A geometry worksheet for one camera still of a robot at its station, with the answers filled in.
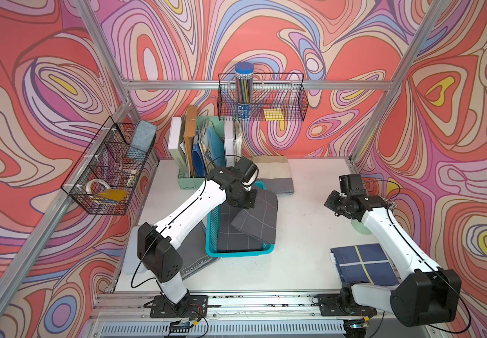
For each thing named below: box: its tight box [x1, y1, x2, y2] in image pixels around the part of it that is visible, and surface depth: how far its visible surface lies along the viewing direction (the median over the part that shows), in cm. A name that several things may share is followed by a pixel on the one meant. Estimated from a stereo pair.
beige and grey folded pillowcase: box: [250, 154, 295, 196], surface depth 117 cm
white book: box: [168, 116, 187, 167], surface depth 90 cm
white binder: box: [224, 119, 235, 168], surface depth 98 cm
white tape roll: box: [85, 178, 112, 197], surface depth 69 cm
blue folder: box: [206, 126, 226, 169], surface depth 97 cm
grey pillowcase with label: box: [176, 220, 221, 281], surface depth 84 cm
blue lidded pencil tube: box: [235, 61, 255, 121], surface depth 78 cm
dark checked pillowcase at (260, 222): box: [230, 189, 279, 245], surface depth 79 cm
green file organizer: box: [177, 115, 226, 191], surface depth 96 cm
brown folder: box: [183, 104, 198, 178], surface depth 92 cm
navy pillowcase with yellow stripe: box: [330, 243, 401, 286], surface depth 84 cm
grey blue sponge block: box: [127, 119, 157, 162], surface depth 82 cm
